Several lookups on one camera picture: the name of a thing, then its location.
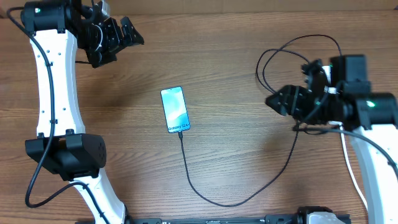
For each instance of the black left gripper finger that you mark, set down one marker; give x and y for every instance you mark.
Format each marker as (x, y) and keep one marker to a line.
(98, 59)
(130, 34)

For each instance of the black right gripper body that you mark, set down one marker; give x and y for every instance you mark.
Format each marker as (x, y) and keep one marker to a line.
(316, 111)

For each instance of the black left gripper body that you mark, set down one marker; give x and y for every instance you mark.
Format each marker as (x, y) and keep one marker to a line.
(97, 38)

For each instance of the blue Galaxy smartphone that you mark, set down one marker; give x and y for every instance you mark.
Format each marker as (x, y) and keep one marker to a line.
(175, 109)

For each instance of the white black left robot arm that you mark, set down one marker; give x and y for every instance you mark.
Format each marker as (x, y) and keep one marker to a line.
(57, 29)

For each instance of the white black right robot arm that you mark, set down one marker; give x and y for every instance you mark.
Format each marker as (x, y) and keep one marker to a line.
(338, 99)

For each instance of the white power strip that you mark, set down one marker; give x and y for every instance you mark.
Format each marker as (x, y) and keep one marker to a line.
(331, 90)

